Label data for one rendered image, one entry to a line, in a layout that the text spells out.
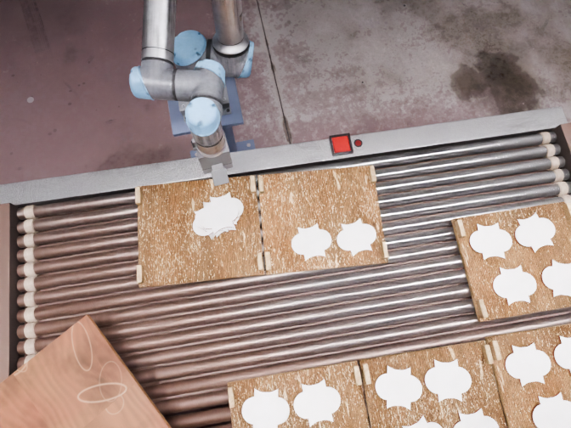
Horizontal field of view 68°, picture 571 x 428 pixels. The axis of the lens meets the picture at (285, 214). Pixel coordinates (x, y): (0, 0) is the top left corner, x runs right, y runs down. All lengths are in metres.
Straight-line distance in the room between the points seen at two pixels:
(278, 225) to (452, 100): 1.76
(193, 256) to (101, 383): 0.45
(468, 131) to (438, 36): 1.48
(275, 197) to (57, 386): 0.86
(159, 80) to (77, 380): 0.87
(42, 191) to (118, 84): 1.36
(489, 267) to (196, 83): 1.10
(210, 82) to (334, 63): 1.88
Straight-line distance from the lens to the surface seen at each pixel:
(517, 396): 1.61
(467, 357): 1.54
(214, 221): 1.42
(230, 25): 1.37
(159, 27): 1.12
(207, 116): 0.99
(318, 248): 1.43
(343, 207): 1.48
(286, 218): 1.45
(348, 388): 1.44
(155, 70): 1.09
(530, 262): 1.66
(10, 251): 1.67
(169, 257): 1.47
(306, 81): 2.78
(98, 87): 2.95
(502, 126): 1.81
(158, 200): 1.53
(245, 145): 2.56
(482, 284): 1.57
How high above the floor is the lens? 2.34
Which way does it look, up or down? 75 degrees down
